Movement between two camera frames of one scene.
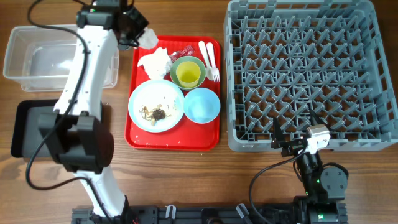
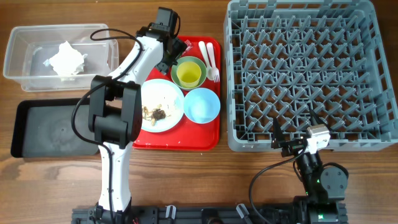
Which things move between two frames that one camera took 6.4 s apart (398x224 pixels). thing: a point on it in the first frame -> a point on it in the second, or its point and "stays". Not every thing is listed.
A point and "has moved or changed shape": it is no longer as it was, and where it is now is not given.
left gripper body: (136, 25) -> (178, 48)
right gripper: (291, 146) stays
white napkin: (158, 63) has moved or changed shape
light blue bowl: (201, 105) stays
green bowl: (188, 73) stays
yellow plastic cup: (188, 73) stays
